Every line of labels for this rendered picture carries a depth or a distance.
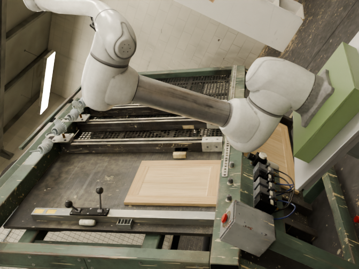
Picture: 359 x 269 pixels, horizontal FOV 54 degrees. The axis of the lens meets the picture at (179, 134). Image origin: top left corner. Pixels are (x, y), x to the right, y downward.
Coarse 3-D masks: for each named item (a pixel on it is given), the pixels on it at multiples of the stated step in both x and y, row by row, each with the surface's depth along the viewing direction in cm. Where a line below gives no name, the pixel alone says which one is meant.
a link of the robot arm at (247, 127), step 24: (96, 72) 112; (120, 72) 115; (96, 96) 117; (120, 96) 118; (144, 96) 121; (168, 96) 123; (192, 96) 127; (216, 120) 132; (240, 120) 131; (264, 120) 132; (240, 144) 138
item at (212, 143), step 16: (64, 128) 229; (64, 144) 233; (80, 144) 231; (96, 144) 228; (112, 144) 226; (128, 144) 224; (144, 144) 222; (160, 144) 220; (176, 144) 218; (192, 144) 216; (208, 144) 214
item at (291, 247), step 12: (276, 240) 132; (288, 240) 134; (300, 240) 137; (288, 252) 134; (300, 252) 133; (312, 252) 134; (324, 252) 137; (312, 264) 135; (324, 264) 134; (336, 264) 134; (348, 264) 137
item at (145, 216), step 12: (36, 216) 181; (48, 216) 180; (60, 216) 178; (72, 216) 177; (84, 216) 175; (96, 216) 174; (108, 216) 172; (120, 216) 171; (132, 216) 170; (144, 216) 169; (156, 216) 168; (168, 216) 167; (180, 216) 166; (192, 216) 165; (204, 216) 164
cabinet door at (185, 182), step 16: (192, 160) 208; (208, 160) 206; (144, 176) 200; (160, 176) 199; (176, 176) 197; (192, 176) 195; (208, 176) 193; (128, 192) 190; (144, 192) 188; (160, 192) 187; (176, 192) 185; (192, 192) 183; (208, 192) 181
